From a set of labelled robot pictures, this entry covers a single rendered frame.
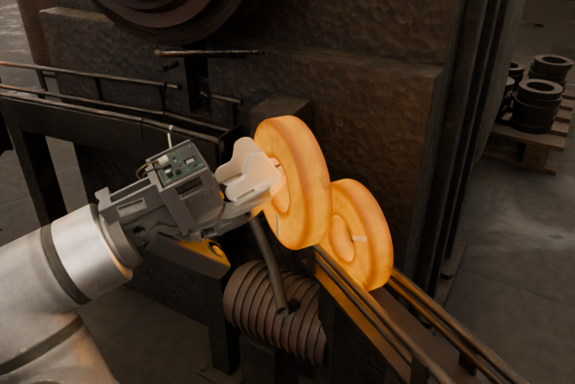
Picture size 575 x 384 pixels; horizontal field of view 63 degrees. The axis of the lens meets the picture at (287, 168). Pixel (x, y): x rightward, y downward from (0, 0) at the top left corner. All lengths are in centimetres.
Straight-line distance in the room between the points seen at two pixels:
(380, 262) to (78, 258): 35
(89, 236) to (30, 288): 7
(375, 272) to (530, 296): 117
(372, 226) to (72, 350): 35
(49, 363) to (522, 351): 130
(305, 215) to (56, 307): 26
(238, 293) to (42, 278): 43
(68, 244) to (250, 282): 43
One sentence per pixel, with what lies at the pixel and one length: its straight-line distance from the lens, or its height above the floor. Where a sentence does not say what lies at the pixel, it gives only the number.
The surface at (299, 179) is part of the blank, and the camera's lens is 49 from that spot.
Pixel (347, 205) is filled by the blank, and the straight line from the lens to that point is 62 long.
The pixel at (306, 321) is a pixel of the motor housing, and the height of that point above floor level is 51.
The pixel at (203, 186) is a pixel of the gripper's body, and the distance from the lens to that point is 49.
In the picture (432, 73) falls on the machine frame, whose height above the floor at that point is 87.
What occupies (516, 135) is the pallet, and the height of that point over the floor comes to 14.
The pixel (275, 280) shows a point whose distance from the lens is 80.
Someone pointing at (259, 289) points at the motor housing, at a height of 52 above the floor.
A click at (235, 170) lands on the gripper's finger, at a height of 85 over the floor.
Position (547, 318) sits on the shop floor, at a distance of 170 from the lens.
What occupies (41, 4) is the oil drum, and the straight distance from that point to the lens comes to 378.
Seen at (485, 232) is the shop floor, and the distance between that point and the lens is 196.
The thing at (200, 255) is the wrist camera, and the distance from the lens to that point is 55.
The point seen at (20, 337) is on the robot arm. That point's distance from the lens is 52.
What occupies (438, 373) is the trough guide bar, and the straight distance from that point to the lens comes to 54.
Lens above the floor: 112
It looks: 31 degrees down
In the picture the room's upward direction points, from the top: straight up
